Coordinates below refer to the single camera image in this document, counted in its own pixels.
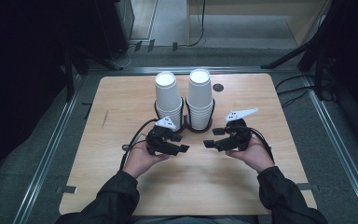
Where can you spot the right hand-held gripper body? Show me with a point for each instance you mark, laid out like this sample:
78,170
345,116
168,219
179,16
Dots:
239,137

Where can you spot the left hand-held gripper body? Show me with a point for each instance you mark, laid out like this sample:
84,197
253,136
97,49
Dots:
157,140

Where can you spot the black cup holder rack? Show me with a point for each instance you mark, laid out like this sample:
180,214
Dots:
188,122

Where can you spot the single white paper cup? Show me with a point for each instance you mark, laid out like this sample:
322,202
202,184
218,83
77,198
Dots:
199,90

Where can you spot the person's right hand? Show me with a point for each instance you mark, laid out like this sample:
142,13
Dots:
256,155

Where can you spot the person's left hand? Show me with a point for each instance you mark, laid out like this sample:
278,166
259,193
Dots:
140,161

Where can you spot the black round table grommet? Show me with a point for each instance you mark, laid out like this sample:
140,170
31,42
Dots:
218,87

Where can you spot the grey tape strip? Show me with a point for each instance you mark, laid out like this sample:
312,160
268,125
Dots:
306,186

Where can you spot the black tripod stand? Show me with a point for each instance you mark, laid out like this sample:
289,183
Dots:
295,53

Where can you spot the black metal stand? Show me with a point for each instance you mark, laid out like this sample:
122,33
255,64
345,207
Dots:
70,74

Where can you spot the dark cabinet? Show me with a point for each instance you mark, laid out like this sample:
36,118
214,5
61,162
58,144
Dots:
118,25

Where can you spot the light wooden furniture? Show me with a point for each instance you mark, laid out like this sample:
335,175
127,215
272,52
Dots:
301,21

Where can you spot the metal floor rail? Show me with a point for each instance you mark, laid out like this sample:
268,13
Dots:
48,155
338,140

